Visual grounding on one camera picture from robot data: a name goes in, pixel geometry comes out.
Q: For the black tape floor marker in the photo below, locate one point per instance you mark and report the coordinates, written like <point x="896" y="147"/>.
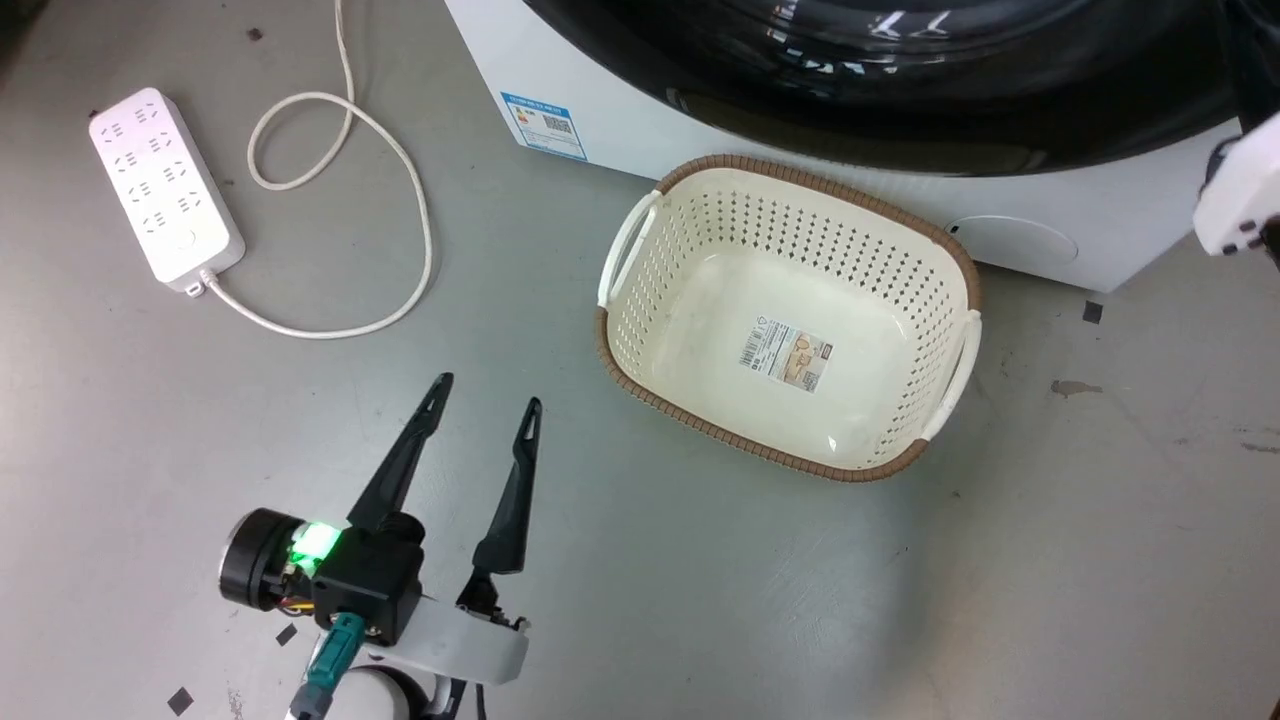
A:
<point x="287" y="634"/>
<point x="180" y="701"/>
<point x="1092" y="312"/>

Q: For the white power strip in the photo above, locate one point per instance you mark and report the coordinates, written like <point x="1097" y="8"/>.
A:
<point x="160" y="185"/>

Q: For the white washing machine body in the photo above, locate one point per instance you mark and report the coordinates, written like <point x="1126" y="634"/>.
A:
<point x="700" y="125"/>

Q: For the paper product label sticker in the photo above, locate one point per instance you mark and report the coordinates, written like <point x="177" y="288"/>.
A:
<point x="786" y="352"/>

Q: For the black washing machine door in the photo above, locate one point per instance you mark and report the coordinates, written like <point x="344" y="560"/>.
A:
<point x="1255" y="50"/>

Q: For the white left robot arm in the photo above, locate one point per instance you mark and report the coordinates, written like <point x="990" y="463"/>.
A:
<point x="385" y="698"/>

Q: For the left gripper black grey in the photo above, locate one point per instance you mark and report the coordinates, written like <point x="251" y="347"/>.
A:
<point x="258" y="560"/>

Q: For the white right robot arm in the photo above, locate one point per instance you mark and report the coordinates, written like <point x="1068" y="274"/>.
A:
<point x="1240" y="195"/>

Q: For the blue energy label sticker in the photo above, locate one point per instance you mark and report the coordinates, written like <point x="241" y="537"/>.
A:
<point x="545" y="122"/>

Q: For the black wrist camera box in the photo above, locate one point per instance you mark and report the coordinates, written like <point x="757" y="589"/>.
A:
<point x="368" y="585"/>

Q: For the cream laundry basket brown rim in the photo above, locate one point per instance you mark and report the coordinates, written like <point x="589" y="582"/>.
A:
<point x="690" y="300"/>

